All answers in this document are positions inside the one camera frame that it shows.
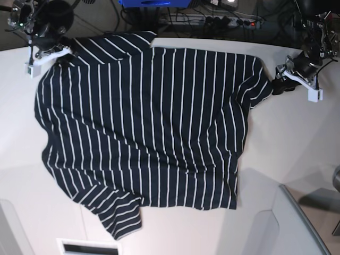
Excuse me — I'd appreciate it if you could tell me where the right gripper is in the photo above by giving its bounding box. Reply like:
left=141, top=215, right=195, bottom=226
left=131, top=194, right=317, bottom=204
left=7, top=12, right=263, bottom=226
left=31, top=29, right=66, bottom=57

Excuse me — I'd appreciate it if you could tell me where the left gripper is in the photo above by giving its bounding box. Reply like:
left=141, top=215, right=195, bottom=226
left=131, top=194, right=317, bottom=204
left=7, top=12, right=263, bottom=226
left=271, top=52, right=322, bottom=95

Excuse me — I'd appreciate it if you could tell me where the navy white striped t-shirt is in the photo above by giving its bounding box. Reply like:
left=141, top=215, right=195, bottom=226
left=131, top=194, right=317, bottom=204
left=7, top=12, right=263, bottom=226
left=35, top=31, right=273, bottom=240

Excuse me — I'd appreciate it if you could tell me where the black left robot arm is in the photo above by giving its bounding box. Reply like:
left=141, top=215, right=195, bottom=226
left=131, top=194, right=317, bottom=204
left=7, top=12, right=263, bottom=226
left=271, top=1, right=339, bottom=100

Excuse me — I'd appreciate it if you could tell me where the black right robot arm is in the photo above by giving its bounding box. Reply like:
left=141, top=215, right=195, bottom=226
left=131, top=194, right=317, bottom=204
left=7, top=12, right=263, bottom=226
left=1, top=1, right=73, bottom=59

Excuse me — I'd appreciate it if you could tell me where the black round stand base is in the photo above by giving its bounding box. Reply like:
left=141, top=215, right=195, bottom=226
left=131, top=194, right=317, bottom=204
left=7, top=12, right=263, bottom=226
left=39, top=1, right=74, bottom=36

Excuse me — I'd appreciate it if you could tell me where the blue box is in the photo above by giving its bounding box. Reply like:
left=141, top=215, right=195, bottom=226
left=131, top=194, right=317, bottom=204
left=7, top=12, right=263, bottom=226
left=118, top=0, right=191, bottom=8

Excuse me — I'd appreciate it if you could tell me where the white power strip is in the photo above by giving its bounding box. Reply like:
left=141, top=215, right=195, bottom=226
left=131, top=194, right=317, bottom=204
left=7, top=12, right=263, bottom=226
left=159, top=13, right=264, bottom=30

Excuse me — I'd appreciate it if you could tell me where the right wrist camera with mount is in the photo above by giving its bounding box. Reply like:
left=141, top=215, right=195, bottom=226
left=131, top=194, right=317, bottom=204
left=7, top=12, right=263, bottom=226
left=24, top=39, right=73, bottom=79

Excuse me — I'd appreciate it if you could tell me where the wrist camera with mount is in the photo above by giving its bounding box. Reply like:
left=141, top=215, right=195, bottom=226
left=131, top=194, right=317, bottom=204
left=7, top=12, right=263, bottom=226
left=275, top=58, right=323, bottom=103
left=24, top=39, right=73, bottom=79

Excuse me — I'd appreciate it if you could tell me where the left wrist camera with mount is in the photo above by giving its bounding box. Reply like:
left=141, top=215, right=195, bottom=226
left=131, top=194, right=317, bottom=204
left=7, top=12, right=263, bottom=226
left=275, top=58, right=323, bottom=103

